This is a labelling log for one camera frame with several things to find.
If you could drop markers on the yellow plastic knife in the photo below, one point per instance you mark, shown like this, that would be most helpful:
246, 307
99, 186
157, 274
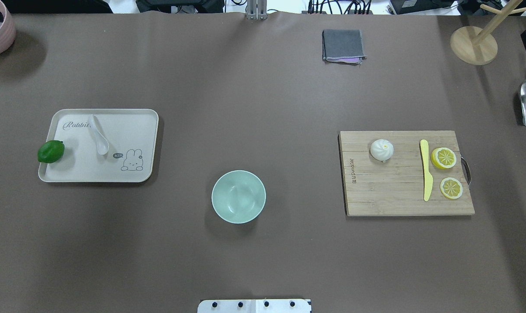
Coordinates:
428, 178

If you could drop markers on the mint green bowl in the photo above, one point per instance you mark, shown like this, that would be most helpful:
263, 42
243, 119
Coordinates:
238, 197

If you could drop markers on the beige rabbit tray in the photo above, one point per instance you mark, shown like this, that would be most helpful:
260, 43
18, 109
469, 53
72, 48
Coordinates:
132, 137

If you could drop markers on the wooden mug tree stand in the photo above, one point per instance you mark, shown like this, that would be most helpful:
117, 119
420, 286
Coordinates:
477, 46

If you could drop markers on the green lime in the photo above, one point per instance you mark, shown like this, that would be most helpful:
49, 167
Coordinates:
51, 151

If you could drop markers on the white steamed bun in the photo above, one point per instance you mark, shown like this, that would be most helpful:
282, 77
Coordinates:
381, 150

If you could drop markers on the aluminium frame post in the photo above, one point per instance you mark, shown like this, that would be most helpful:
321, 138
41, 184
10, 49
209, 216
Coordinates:
256, 10

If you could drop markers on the grey folded cloth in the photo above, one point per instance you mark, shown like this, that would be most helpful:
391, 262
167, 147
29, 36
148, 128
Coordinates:
343, 46

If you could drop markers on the thin lemon slice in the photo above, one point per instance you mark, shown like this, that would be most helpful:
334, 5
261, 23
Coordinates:
451, 188

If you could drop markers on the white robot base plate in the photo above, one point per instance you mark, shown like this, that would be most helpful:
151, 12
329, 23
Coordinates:
255, 306

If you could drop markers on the white ceramic spoon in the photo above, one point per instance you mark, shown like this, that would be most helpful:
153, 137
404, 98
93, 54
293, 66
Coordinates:
101, 141

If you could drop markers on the thick lemon half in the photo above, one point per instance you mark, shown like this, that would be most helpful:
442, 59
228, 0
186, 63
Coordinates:
443, 158

